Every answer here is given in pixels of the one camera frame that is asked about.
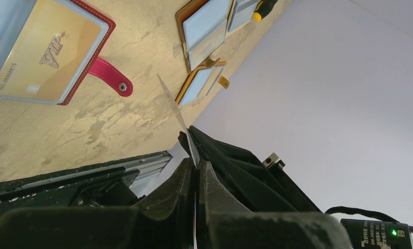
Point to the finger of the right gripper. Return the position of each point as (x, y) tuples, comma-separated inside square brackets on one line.
[(262, 186)]

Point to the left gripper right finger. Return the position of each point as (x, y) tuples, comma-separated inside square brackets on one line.
[(224, 222)]

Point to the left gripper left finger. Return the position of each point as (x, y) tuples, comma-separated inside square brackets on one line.
[(163, 219)]

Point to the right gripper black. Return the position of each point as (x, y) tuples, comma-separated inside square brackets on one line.
[(383, 231)]

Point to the white card magnetic stripe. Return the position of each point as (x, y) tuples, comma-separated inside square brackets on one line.
[(193, 153)]

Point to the gold VIP card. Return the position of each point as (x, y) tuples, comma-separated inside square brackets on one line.
[(48, 51)]

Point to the red card holder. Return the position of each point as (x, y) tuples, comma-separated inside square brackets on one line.
[(58, 51)]

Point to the open tan card holder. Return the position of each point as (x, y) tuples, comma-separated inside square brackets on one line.
[(201, 82)]

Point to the open brown card holder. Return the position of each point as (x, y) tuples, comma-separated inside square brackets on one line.
[(202, 29)]

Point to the yellow black screwdriver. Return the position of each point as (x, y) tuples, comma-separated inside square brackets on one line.
[(263, 9)]

